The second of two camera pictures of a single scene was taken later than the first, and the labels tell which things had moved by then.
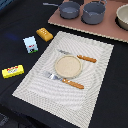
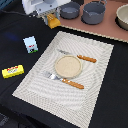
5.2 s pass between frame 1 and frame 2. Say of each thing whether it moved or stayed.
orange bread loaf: moved
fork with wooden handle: stayed
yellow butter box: stayed
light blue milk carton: stayed
